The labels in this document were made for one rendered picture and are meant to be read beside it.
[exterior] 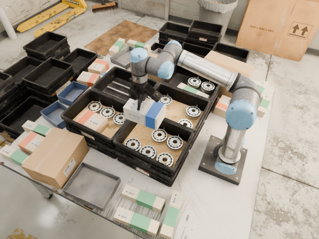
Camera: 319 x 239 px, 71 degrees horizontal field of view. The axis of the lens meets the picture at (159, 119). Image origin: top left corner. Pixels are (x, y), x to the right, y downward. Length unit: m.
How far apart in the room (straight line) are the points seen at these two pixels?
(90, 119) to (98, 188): 0.43
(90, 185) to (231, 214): 0.84
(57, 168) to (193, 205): 0.80
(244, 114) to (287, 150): 1.88
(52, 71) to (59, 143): 1.31
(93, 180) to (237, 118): 0.94
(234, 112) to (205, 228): 0.70
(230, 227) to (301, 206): 1.20
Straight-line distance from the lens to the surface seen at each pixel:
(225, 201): 1.46
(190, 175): 1.48
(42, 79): 2.61
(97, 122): 1.47
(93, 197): 1.44
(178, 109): 1.61
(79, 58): 2.98
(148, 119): 1.17
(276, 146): 2.76
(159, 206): 1.32
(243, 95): 0.98
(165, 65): 0.96
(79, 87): 2.02
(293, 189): 2.55
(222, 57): 2.07
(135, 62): 0.99
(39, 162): 1.46
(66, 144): 1.47
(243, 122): 0.97
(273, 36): 4.06
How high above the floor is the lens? 2.01
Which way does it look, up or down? 50 degrees down
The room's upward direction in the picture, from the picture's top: 3 degrees clockwise
